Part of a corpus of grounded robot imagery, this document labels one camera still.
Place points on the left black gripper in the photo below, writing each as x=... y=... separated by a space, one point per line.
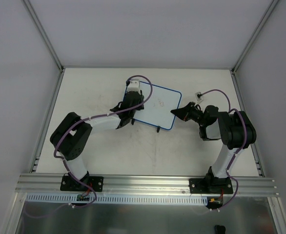
x=131 y=98

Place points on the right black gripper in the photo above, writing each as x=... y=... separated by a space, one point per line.
x=188 y=112

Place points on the blue framed whiteboard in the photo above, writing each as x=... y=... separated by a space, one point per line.
x=157 y=109

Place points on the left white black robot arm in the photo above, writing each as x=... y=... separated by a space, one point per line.
x=71 y=136

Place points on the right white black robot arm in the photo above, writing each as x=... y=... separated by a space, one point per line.
x=236 y=133

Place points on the black object at bottom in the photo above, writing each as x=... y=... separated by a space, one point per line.
x=219 y=229

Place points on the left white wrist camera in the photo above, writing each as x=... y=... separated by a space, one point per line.
x=133 y=85

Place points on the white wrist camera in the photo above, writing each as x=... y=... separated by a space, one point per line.
x=199 y=97
x=133 y=85

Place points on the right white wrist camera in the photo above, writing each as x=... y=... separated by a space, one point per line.
x=199 y=97

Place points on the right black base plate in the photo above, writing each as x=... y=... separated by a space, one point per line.
x=213 y=186

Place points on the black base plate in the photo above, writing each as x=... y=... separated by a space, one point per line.
x=69 y=184
x=213 y=186

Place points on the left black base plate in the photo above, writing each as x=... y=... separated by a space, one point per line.
x=69 y=184

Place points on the right aluminium frame post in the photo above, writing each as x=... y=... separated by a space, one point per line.
x=256 y=32

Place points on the aluminium frame post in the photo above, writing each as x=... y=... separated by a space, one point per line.
x=256 y=32
x=37 y=23

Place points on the white slotted cable duct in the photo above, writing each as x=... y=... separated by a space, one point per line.
x=119 y=199

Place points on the aluminium mounting rail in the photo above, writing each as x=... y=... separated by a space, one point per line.
x=144 y=185

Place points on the left aluminium frame post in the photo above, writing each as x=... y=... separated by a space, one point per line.
x=37 y=23

